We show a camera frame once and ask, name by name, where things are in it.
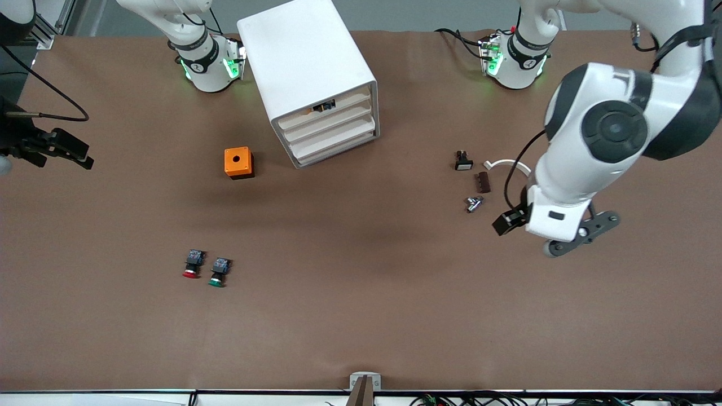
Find long black looping cable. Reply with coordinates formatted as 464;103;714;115
0;44;90;122

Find white plastic drawer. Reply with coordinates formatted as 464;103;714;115
284;110;375;143
290;125;377;164

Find black cable bundle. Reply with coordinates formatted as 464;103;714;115
412;392;722;406

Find red push button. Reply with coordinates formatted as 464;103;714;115
182;249;205;279

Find orange button enclosure box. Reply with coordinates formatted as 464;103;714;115
224;147;255;180

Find green push button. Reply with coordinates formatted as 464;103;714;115
208;258;232;288

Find aluminium frame profile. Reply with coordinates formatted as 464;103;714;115
25;0;77;50

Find black arm base cable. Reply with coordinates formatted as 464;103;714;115
179;0;225;36
434;27;487;60

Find white half-ring pipe clamp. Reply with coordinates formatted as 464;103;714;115
483;160;532;180

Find white compartment bin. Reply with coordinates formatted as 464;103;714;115
237;0;380;169

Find brown wooden post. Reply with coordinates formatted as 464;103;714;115
345;375;374;406

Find grey metal bracket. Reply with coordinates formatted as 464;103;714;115
349;372;382;391

